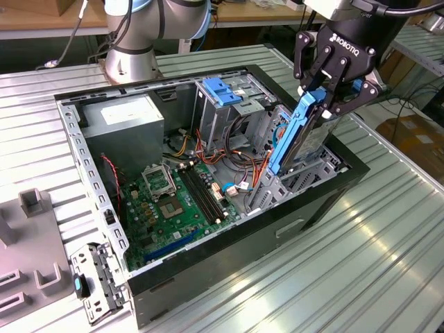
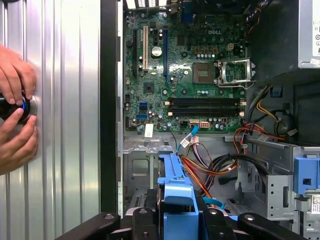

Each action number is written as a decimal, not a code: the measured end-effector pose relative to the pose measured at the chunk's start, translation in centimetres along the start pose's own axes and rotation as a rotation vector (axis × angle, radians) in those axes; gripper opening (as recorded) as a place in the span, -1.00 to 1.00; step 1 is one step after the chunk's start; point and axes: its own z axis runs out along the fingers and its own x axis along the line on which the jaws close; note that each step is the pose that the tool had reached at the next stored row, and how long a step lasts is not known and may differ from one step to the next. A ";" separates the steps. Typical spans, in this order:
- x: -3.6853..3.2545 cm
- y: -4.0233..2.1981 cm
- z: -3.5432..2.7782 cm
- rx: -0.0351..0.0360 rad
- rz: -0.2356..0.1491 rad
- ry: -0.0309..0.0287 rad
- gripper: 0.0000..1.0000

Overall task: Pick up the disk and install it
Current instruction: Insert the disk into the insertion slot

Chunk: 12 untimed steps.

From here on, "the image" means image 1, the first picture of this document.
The green motherboard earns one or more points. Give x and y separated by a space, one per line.
163 236

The large brown cardboard box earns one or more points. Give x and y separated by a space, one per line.
416 145

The metal optical drive cage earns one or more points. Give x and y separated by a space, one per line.
215 121

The grey Dell power supply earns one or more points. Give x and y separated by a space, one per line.
132 145

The small brown cardboard box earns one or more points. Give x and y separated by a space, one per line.
62 7

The silver cylindrical machine part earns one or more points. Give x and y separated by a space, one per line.
433 23

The wooden desk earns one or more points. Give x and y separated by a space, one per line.
34 21
260 15

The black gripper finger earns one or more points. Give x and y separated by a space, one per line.
301 55
367 93

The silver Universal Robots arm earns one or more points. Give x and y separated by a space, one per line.
138 34

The hard disk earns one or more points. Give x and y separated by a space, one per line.
288 138

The black open PC case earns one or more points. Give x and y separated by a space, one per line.
243 249

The blue expansion slot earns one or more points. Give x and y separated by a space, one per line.
171 245

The CPU socket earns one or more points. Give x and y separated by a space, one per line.
171 208

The black case fan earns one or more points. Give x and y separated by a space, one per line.
110 187

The metal disk bay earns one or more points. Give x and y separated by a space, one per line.
270 197

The blue plastic drive latch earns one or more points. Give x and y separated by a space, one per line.
220 92

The black RAM slot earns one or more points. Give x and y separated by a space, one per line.
207 195
204 195
196 195
200 195

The grey parts rack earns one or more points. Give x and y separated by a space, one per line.
34 239

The metal expansion card retainer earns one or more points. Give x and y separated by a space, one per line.
100 277

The metal slat side table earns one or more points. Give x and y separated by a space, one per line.
423 52

